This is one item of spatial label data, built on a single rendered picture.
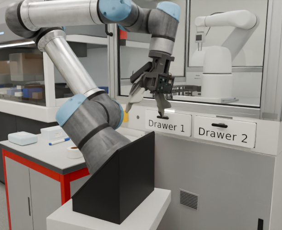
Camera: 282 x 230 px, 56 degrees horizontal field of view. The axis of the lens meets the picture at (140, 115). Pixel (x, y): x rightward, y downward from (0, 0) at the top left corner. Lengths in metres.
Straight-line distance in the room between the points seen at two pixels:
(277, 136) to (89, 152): 0.79
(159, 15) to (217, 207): 0.97
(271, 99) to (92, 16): 0.79
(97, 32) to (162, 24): 1.33
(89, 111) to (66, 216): 0.30
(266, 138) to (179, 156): 0.46
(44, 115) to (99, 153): 1.21
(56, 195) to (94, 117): 0.57
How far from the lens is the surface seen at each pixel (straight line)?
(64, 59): 0.99
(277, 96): 1.22
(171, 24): 0.84
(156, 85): 0.79
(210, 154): 1.36
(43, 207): 1.40
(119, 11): 0.74
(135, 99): 0.81
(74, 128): 0.77
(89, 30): 2.09
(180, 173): 1.48
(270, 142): 1.24
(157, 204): 0.83
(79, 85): 0.95
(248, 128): 1.24
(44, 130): 1.63
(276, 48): 1.21
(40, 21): 0.92
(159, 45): 0.82
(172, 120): 1.41
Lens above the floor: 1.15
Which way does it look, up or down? 10 degrees down
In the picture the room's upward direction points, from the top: straight up
